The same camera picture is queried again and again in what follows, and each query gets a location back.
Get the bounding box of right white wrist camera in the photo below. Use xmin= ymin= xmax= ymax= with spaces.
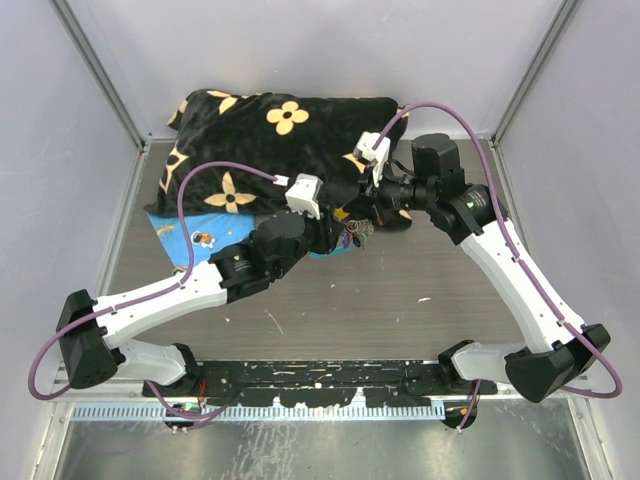
xmin=353 ymin=132 xmax=391 ymax=187

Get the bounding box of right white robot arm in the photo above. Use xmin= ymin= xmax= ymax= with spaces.
xmin=353 ymin=132 xmax=611 ymax=403

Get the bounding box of purple cable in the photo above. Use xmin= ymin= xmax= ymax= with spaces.
xmin=377 ymin=102 xmax=624 ymax=399
xmin=27 ymin=162 xmax=291 ymax=401

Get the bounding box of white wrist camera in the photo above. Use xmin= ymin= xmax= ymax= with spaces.
xmin=353 ymin=132 xmax=391 ymax=187
xmin=273 ymin=173 xmax=324 ymax=220

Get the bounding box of blue cartoon cloth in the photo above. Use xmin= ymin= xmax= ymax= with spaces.
xmin=147 ymin=213 xmax=256 ymax=269

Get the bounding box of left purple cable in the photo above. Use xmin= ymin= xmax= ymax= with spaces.
xmin=27 ymin=162 xmax=291 ymax=401

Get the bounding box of white slotted cable duct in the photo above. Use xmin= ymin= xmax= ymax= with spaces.
xmin=70 ymin=400 xmax=446 ymax=422

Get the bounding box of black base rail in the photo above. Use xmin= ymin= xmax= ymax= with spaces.
xmin=156 ymin=360 xmax=474 ymax=408

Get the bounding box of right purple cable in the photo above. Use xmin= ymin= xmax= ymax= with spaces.
xmin=377 ymin=102 xmax=624 ymax=399

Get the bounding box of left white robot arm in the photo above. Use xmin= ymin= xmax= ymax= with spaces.
xmin=56 ymin=212 xmax=343 ymax=396

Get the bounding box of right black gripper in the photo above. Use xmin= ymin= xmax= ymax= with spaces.
xmin=343 ymin=157 xmax=435 ymax=225

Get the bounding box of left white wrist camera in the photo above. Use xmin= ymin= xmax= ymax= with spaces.
xmin=273 ymin=173 xmax=324 ymax=220

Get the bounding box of black floral plush pillow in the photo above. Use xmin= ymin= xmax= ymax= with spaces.
xmin=145 ymin=89 xmax=412 ymax=231

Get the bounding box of green tagged key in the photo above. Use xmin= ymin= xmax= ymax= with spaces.
xmin=358 ymin=234 xmax=369 ymax=249

